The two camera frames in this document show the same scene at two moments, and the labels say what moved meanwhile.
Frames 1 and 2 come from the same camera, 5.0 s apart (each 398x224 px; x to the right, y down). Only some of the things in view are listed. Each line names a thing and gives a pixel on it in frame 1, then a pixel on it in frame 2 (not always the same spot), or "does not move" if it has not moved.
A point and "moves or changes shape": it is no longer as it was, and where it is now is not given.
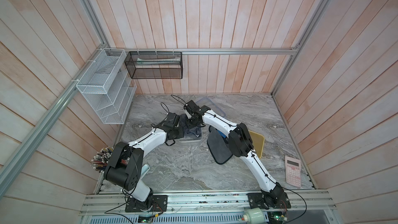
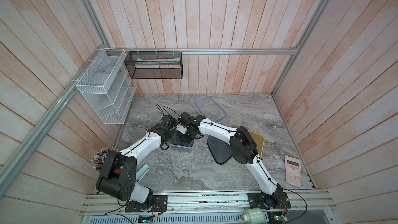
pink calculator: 293,169 does not move
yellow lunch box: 258,141 does not move
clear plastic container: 209,103 does not move
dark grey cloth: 196,131 moves or changes shape
